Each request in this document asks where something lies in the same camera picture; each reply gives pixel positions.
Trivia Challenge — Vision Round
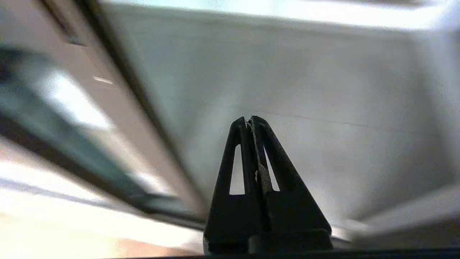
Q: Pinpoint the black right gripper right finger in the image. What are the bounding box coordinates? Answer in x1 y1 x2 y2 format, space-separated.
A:
250 115 334 252

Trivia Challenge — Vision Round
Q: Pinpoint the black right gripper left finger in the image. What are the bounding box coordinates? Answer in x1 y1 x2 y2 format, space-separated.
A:
203 116 266 252

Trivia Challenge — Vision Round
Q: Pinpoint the brown framed sliding glass door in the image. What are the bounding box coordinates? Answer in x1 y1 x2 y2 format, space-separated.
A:
0 0 209 223

